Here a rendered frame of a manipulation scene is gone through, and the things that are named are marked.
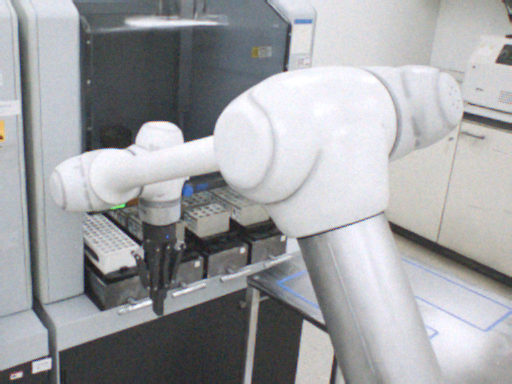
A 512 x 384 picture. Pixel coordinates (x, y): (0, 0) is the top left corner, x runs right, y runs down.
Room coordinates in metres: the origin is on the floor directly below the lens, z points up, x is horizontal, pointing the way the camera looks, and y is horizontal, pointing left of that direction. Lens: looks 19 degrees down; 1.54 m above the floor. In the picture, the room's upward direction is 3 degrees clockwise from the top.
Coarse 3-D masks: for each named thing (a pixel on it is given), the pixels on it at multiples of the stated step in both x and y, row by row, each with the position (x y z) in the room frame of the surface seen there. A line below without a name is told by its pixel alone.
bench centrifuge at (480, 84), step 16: (480, 48) 3.00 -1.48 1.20; (496, 48) 2.94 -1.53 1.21; (480, 64) 2.94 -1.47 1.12; (496, 64) 2.88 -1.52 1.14; (464, 80) 3.01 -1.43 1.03; (480, 80) 2.93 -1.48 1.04; (496, 80) 2.86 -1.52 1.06; (464, 96) 2.99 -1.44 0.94; (480, 96) 2.91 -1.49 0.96; (496, 96) 2.84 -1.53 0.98
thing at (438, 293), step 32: (256, 288) 1.21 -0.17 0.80; (288, 288) 1.19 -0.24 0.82; (416, 288) 1.21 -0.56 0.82; (448, 288) 1.22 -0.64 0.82; (480, 288) 1.23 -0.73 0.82; (256, 320) 1.23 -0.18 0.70; (320, 320) 1.06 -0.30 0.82; (448, 320) 1.08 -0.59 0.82; (480, 320) 1.09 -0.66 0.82; (448, 352) 0.97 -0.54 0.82; (480, 352) 0.97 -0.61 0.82
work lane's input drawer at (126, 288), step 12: (84, 264) 1.28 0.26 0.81; (84, 276) 1.28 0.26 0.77; (96, 276) 1.23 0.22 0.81; (108, 276) 1.21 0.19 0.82; (120, 276) 1.22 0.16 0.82; (132, 276) 1.23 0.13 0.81; (96, 288) 1.22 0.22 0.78; (108, 288) 1.19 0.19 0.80; (120, 288) 1.21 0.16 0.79; (132, 288) 1.23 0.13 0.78; (144, 288) 1.25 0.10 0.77; (108, 300) 1.19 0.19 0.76; (120, 300) 1.21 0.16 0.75; (132, 300) 1.21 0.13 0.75; (120, 312) 1.16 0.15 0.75
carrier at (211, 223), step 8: (200, 216) 1.45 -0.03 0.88; (208, 216) 1.46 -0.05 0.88; (216, 216) 1.46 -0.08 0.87; (224, 216) 1.48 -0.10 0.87; (200, 224) 1.43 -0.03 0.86; (208, 224) 1.45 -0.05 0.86; (216, 224) 1.46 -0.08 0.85; (224, 224) 1.48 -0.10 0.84; (192, 232) 1.44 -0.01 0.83; (200, 232) 1.43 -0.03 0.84; (208, 232) 1.45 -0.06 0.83; (216, 232) 1.47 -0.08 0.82
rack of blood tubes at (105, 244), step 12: (84, 216) 1.45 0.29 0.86; (96, 216) 1.45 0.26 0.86; (84, 228) 1.37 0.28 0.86; (96, 228) 1.38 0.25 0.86; (108, 228) 1.38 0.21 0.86; (84, 240) 1.32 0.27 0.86; (96, 240) 1.30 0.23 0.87; (108, 240) 1.32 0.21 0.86; (120, 240) 1.32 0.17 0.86; (132, 240) 1.31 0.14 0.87; (84, 252) 1.32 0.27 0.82; (96, 252) 1.26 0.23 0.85; (108, 252) 1.25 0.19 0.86; (120, 252) 1.25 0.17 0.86; (96, 264) 1.26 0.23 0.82; (108, 264) 1.23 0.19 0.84; (120, 264) 1.25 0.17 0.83; (132, 264) 1.27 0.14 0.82
